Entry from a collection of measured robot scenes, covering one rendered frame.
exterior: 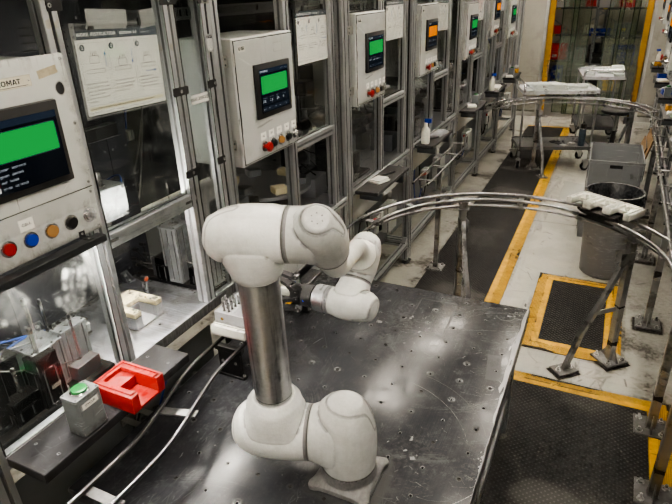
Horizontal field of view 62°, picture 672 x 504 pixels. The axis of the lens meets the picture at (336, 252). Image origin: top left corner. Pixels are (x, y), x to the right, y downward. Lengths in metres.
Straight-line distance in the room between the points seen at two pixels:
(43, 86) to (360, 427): 1.15
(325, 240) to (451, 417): 0.94
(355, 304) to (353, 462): 0.45
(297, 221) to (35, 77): 0.72
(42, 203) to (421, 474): 1.25
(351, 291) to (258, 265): 0.55
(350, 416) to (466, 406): 0.57
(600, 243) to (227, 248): 3.38
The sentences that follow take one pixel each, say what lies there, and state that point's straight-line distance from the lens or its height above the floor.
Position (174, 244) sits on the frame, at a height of 1.09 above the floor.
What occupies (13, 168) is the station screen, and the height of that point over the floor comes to 1.60.
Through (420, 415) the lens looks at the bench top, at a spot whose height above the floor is 0.68.
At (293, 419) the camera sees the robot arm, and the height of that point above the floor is 0.92.
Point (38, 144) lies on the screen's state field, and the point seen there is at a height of 1.64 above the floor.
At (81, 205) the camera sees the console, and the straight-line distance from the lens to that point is 1.63.
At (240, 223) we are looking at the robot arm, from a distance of 1.22.
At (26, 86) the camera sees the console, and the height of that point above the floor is 1.77.
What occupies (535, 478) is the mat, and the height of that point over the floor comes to 0.01.
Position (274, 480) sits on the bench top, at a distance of 1.73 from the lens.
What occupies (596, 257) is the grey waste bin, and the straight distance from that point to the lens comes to 4.35.
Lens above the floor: 1.95
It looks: 25 degrees down
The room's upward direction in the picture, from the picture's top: 2 degrees counter-clockwise
